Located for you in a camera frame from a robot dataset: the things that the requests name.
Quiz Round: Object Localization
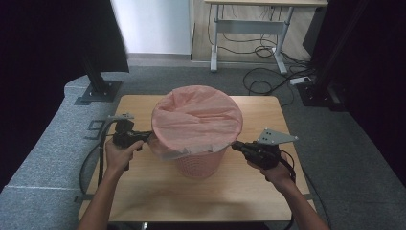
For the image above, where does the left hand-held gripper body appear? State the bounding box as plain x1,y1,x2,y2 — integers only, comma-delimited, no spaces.
107,112,142,150

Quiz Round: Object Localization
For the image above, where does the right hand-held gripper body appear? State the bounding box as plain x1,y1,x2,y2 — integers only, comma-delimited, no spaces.
243,127,300,171

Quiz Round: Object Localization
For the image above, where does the pink mesh plastic basket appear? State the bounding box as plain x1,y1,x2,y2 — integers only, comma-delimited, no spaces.
173,145,229,179

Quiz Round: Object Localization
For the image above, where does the pink plastic bag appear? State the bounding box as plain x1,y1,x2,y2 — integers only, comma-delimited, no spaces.
147,84,244,161

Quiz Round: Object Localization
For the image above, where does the person's left hand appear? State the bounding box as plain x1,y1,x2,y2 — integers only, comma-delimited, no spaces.
104,139,146,175

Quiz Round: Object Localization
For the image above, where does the person's right hand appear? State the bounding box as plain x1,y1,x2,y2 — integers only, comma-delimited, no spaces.
246,157,297,193

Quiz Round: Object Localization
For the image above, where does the black metal stand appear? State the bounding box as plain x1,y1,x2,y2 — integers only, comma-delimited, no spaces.
296,0,372,109
74,54,124,106

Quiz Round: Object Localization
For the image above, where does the white power strip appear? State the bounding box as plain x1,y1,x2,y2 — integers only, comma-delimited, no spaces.
289,76,312,86

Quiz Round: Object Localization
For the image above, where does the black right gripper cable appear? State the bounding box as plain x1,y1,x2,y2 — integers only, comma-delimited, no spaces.
277,149,329,230

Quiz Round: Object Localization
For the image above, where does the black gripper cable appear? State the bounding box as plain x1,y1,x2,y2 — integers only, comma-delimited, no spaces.
277,149,329,230
79,118,117,196

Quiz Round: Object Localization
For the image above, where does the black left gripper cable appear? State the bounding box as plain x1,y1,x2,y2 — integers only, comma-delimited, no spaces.
79,118,117,196

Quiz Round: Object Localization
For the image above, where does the black looped floor cable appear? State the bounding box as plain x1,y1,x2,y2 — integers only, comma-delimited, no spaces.
242,61,317,108

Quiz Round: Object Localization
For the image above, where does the black cable bundle under desk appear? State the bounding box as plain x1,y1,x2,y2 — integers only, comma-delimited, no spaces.
207,4,315,65

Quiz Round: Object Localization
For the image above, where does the white desk frame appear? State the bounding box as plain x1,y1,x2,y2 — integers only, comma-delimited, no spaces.
204,0,329,75

